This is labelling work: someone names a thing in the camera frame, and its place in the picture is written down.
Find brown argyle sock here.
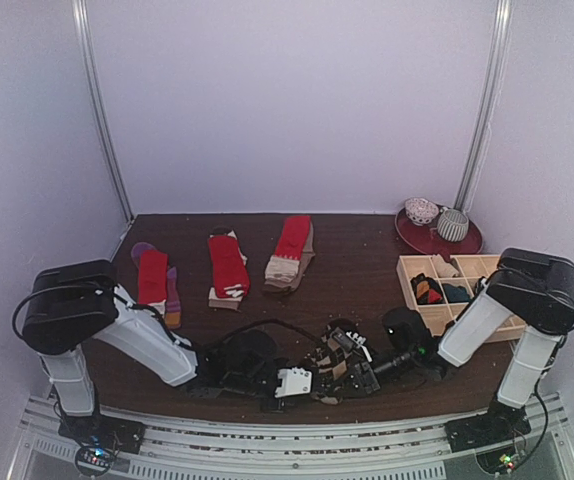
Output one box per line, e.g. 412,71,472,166
304,318,357,406

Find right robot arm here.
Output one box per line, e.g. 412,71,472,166
320,248,574,442

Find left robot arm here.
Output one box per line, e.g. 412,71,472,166
12,260,314,444

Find rolled colourful socks in box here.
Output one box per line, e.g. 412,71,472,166
410,273,444,305

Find purple striped sock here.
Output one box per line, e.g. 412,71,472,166
131,242,181,330

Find red sock middle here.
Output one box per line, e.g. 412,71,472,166
208,231,250,299

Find red white sock right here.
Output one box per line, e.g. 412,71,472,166
265,215,311,282

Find wooden divided organizer box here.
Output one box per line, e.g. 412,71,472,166
397,255,499,335

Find teal rolled sock in box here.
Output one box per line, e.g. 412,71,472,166
441,283,472,304

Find beige sock in box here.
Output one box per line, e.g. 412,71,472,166
431,255,461,278

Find red sock far left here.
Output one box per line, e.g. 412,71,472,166
138,250,168,306

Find black striped sock in box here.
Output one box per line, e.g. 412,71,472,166
472,277,487,295

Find red round tray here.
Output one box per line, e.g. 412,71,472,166
394,209,483,255

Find white patterned bowl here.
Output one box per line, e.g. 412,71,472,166
404,197,440,226

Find grey striped cup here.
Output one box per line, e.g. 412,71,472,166
437,208,469,243

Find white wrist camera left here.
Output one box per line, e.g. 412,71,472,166
274,367,313,398

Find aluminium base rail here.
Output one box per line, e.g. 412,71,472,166
14,392,574,480

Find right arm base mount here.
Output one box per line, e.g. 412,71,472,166
444,400,531,452

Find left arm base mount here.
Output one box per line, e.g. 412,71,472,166
55,404,145,454

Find aluminium frame post right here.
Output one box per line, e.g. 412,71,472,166
454,0,513,215

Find aluminium frame post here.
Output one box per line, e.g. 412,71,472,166
71,0,135,224
454,0,513,215

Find aluminium frame post left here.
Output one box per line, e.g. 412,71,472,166
71,0,135,224

